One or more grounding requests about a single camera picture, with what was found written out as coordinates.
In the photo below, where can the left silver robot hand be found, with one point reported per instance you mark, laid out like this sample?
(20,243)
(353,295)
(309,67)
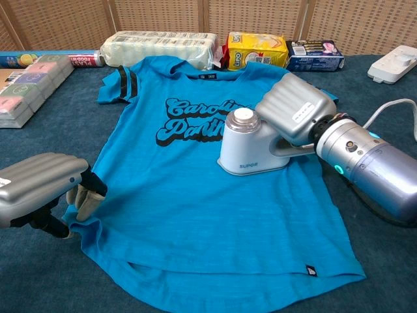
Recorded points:
(36,182)

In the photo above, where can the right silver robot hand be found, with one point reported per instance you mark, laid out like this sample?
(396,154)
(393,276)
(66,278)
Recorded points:
(293,107)

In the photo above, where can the white handheld garment steamer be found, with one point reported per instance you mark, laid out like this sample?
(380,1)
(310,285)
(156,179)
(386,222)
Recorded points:
(244,150)

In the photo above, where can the blue Carolina Panthers shirt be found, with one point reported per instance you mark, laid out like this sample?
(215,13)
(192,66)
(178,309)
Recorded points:
(195,212)

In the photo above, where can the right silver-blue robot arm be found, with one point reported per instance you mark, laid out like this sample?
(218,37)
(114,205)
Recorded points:
(381,176)

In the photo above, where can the dark teal table cover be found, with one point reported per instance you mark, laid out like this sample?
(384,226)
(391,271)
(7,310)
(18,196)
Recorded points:
(49,137)

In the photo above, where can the dark blue sanitary pad pack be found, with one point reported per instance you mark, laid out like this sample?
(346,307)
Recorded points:
(312,57)

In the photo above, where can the yellow tissue pack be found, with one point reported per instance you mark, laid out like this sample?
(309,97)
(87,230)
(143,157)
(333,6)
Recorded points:
(257,50)

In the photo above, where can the pastel pocket tissue multipack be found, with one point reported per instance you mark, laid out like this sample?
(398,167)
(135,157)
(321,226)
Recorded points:
(29,88)

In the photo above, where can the white power strip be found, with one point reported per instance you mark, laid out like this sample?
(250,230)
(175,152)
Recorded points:
(394,65)

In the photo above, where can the blue food wrap box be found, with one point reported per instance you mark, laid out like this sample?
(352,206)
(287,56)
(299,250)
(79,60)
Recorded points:
(19,58)

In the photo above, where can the white toilet paper pack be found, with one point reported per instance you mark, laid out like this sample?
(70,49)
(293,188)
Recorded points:
(156,49)

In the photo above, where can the wicker folding screen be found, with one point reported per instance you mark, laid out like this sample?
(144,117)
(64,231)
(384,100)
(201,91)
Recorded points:
(163,16)

